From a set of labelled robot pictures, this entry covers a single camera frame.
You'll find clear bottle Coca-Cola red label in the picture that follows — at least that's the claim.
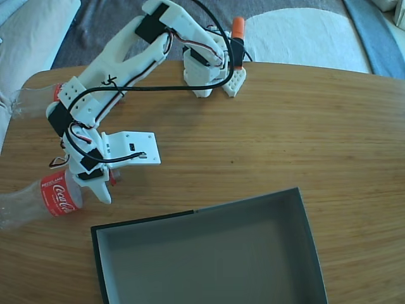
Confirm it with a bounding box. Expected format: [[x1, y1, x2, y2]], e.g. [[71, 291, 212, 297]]
[[0, 164, 123, 231]]

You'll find clear bottle barcode red label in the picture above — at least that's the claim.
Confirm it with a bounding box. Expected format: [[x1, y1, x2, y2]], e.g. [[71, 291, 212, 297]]
[[10, 82, 66, 120]]

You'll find grey cardboard box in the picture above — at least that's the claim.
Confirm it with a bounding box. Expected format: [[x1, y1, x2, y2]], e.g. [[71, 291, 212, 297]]
[[90, 186, 330, 304]]

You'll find white cushion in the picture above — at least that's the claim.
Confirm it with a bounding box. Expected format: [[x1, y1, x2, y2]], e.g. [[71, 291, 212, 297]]
[[0, 0, 82, 153]]

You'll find grey textured rug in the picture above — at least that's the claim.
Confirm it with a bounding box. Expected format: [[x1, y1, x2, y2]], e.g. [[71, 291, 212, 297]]
[[50, 0, 371, 70]]

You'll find orange black table clamp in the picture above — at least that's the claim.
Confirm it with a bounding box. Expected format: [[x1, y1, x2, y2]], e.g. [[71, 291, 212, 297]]
[[229, 16, 247, 70]]

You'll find white cloth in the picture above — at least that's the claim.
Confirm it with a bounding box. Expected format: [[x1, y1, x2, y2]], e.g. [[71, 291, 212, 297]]
[[245, 8, 371, 75]]

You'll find blue cloth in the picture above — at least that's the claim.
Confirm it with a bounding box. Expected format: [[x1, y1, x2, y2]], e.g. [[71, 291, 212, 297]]
[[343, 0, 405, 80]]

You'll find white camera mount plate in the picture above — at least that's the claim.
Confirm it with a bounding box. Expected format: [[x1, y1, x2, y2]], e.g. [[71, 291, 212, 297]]
[[100, 130, 162, 168]]

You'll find black camera cable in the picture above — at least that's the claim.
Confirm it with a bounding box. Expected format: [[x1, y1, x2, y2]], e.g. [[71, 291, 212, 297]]
[[65, 0, 238, 163]]

